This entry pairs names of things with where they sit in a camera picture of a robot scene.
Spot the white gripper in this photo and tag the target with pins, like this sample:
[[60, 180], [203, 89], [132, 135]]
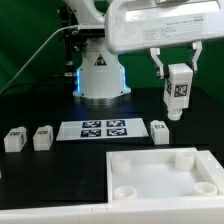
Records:
[[134, 25]]

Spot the white square tabletop part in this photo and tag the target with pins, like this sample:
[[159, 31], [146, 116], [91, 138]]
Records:
[[163, 173]]

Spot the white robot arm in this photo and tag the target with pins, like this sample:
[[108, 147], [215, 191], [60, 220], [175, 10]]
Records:
[[101, 77]]

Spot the white marker sheet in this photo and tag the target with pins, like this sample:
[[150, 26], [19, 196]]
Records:
[[101, 129]]

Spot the black background camera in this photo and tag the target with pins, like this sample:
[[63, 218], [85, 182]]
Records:
[[91, 31]]

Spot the white front rail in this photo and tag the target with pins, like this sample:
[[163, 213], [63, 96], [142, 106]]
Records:
[[188, 210]]

